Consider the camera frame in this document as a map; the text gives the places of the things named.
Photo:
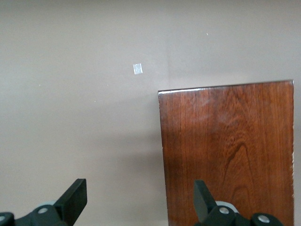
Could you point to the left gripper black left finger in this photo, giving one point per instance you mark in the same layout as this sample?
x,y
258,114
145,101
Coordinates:
x,y
70,202

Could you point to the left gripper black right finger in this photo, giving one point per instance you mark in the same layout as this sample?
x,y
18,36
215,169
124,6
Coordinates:
x,y
204,202

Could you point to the dark brown wooden cabinet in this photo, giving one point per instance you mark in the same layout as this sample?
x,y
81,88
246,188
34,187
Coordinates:
x,y
223,153

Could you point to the small tape patch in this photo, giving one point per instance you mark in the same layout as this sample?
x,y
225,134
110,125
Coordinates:
x,y
137,69

